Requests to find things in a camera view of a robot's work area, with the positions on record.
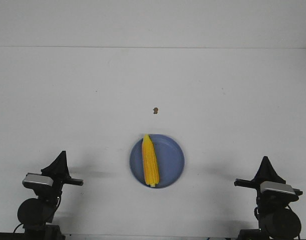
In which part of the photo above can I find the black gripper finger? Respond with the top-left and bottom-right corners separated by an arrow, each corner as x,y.
266,157 -> 285,184
64,151 -> 71,178
253,156 -> 267,181
41,151 -> 65,178

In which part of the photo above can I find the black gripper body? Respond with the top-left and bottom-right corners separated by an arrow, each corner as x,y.
234,178 -> 260,190
52,175 -> 83,187

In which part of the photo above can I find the yellow corn cob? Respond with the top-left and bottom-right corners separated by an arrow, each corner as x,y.
142,134 -> 160,188

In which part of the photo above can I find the blue round plate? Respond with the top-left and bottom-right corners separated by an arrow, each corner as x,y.
129,134 -> 185,189

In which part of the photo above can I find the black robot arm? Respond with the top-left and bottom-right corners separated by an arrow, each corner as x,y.
17,150 -> 84,240
234,156 -> 303,240

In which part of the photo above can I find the small brown table stain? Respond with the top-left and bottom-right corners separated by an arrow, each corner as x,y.
153,107 -> 159,115

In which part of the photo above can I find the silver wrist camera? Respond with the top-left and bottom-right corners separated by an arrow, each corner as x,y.
22,173 -> 54,188
260,181 -> 303,196

